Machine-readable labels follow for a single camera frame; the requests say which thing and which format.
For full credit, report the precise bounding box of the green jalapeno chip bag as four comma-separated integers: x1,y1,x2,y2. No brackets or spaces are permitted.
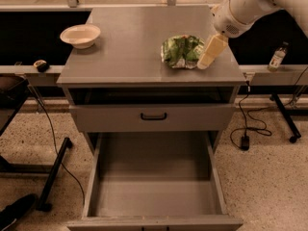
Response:
161,35,204,69

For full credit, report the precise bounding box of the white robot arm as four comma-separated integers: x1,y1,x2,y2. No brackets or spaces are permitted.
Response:
197,0,308,69

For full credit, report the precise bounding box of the black drawer handle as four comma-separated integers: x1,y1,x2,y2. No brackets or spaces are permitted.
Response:
140,113,167,121

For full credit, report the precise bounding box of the black power adapter cable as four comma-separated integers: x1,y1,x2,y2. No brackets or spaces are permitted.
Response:
229,80,273,151

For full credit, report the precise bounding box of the small clear bottle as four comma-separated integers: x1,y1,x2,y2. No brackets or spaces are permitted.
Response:
268,41,289,71

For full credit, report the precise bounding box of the closed grey top drawer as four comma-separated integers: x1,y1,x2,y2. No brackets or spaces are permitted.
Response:
70,104,235,132

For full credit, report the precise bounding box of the grey drawer cabinet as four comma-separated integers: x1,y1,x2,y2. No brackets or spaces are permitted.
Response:
58,6,244,146

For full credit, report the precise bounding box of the open grey middle drawer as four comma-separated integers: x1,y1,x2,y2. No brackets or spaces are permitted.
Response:
67,132,243,231

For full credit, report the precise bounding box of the black cable left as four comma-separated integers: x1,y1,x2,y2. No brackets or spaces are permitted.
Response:
27,84,86,207

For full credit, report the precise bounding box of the black table leg left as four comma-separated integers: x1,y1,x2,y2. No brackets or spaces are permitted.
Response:
0,138,72,212

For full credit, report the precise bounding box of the yellow black tape measure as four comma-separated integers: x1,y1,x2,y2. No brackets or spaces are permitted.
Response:
34,60,50,72

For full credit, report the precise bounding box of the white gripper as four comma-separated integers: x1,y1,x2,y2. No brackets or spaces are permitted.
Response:
197,0,254,69

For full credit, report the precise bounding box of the black shoe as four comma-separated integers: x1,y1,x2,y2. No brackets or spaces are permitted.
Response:
0,193,37,231

